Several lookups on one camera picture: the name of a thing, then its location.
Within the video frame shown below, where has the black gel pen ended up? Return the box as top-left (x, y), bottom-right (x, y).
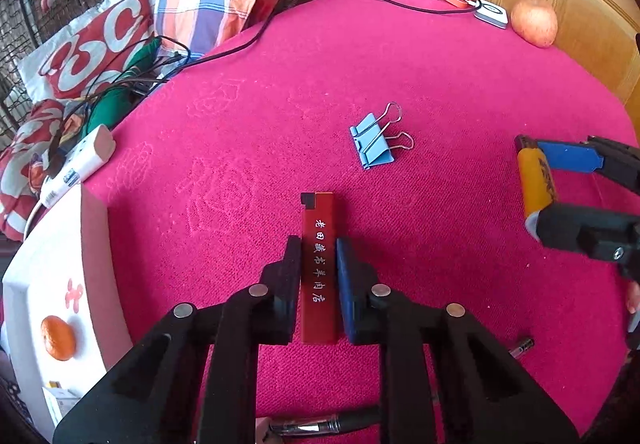
top-left (267, 336), bottom-right (535, 439)

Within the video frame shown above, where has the red rectangular box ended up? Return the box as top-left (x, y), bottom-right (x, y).
top-left (300, 192), bottom-right (338, 346)

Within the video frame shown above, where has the blue binder clip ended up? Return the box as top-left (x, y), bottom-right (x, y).
top-left (349, 102), bottom-right (414, 170)

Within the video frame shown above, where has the orange tangerine in tray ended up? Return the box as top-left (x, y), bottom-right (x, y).
top-left (40, 316), bottom-right (77, 362)

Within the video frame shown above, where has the white storage tray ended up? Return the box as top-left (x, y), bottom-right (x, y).
top-left (2, 185), bottom-right (132, 440)

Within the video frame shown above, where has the red apple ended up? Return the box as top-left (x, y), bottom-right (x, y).
top-left (510, 0), bottom-right (559, 48)

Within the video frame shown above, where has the small white blue box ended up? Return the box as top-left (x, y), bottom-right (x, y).
top-left (474, 0), bottom-right (509, 29)

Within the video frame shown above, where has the white power strip near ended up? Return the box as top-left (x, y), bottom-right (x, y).
top-left (39, 124), bottom-right (116, 209)

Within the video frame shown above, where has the red white cushion left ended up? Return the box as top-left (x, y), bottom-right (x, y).
top-left (1, 100), bottom-right (64, 242)

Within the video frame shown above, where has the green cloth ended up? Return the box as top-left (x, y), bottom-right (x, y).
top-left (81, 37), bottom-right (160, 136)

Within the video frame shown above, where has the red white square pillow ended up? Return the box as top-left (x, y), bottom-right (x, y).
top-left (48, 0), bottom-right (153, 100)

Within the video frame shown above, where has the plaid pillow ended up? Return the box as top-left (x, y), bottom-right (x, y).
top-left (153, 0), bottom-right (256, 60)

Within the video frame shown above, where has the black cable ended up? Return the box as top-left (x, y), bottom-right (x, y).
top-left (37, 0), bottom-right (483, 176)

